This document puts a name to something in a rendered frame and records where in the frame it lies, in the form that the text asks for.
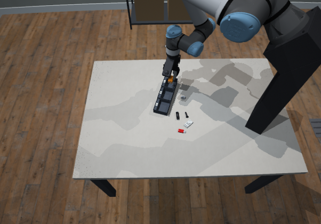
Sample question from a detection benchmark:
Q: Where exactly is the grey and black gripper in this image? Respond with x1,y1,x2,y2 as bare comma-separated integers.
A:
166,53,181,80

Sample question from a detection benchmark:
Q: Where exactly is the dark grey rack of three bins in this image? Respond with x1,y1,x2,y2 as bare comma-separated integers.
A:
153,76,178,115

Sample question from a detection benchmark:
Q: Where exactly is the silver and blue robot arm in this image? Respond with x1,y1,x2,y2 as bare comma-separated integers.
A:
165,0,309,57

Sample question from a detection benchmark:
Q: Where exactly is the white domino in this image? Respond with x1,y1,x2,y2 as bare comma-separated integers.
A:
184,120,193,128

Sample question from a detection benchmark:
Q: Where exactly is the orange 9v battery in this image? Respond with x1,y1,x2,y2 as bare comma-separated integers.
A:
168,75,173,83

